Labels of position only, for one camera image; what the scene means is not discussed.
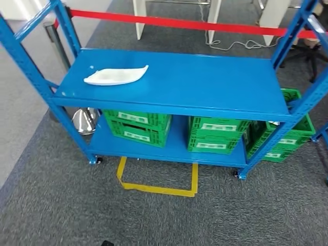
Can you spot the white plastic tray part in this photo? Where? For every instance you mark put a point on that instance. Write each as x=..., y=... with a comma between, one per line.
x=115, y=76

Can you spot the green plastic crate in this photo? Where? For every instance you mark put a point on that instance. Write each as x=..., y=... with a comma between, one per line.
x=138, y=130
x=215, y=135
x=286, y=142

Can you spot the red barrier belt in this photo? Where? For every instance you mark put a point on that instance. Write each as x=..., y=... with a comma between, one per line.
x=179, y=23

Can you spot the white panel-leg table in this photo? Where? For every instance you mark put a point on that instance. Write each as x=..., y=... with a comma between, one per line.
x=139, y=17

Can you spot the black office chair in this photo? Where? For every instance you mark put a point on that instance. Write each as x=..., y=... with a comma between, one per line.
x=312, y=59

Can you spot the chrome stanchion post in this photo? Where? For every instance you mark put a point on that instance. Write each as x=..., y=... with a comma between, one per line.
x=86, y=120

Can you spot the dark stanchion post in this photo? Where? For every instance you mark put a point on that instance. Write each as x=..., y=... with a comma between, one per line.
x=67, y=12

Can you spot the metal frame legs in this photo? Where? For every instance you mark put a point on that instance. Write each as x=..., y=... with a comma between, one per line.
x=261, y=4

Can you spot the white wall panel furniture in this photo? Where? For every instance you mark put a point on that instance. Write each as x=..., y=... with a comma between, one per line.
x=273, y=20

